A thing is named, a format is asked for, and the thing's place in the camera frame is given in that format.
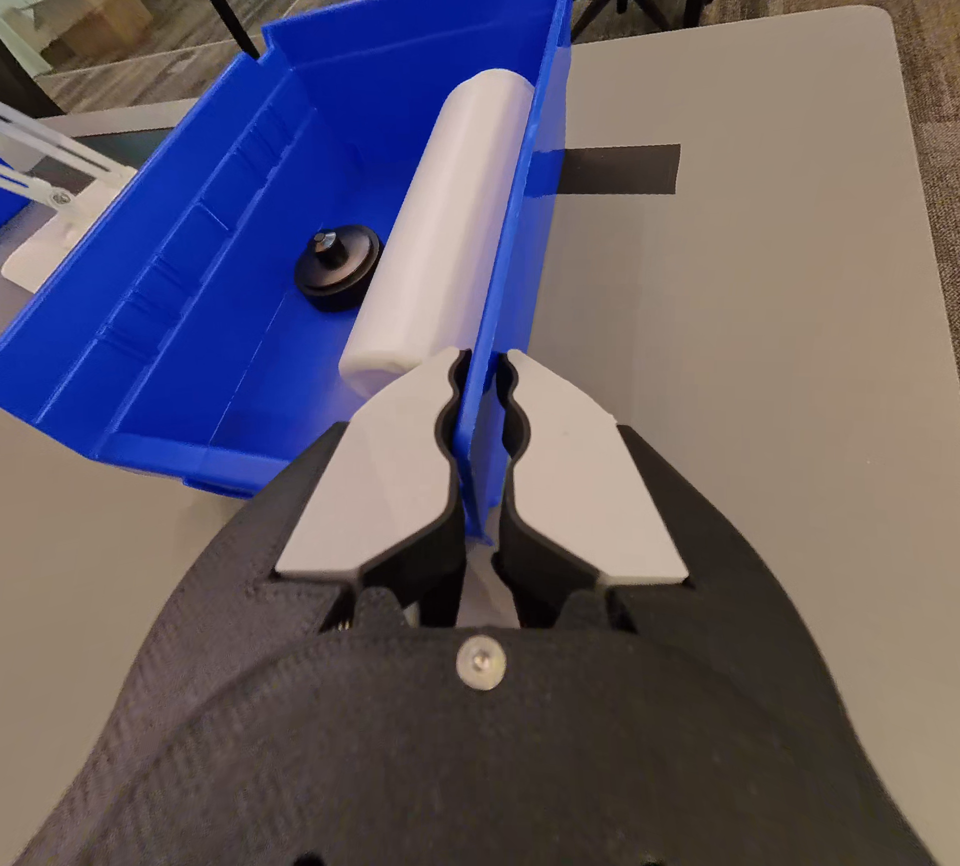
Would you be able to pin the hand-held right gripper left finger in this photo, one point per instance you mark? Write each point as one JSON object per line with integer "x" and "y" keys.
{"x": 360, "y": 498}

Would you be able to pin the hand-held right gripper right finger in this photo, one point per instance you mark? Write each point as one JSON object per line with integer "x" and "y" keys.
{"x": 592, "y": 498}

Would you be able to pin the blue plastic bin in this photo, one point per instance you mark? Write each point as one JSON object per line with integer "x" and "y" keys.
{"x": 9, "y": 198}
{"x": 247, "y": 326}

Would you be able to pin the black bottle lid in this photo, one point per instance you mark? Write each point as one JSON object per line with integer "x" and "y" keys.
{"x": 337, "y": 273}

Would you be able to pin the white bottle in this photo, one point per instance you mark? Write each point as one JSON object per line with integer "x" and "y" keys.
{"x": 442, "y": 228}

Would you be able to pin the black tape strip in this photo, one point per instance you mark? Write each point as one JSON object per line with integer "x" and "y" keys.
{"x": 622, "y": 169}

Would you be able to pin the white stand base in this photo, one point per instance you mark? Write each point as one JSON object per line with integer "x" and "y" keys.
{"x": 37, "y": 258}

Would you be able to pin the clear acrylic holder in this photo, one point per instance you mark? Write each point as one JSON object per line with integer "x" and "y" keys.
{"x": 67, "y": 149}

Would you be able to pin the cardboard box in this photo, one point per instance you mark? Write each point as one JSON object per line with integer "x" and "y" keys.
{"x": 105, "y": 10}

